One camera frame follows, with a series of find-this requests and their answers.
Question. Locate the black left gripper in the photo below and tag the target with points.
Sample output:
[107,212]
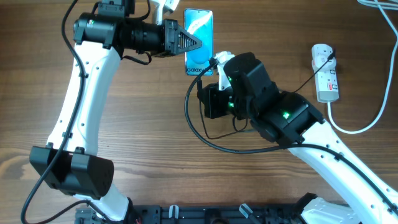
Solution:
[171,30]

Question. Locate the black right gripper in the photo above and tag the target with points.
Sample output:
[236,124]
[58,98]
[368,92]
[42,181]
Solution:
[211,96]

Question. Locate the white power strip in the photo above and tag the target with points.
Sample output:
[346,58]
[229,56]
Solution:
[324,67]

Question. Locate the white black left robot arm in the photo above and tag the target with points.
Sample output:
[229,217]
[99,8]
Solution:
[69,161]

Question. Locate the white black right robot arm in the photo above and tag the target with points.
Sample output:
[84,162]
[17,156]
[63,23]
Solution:
[290,122]

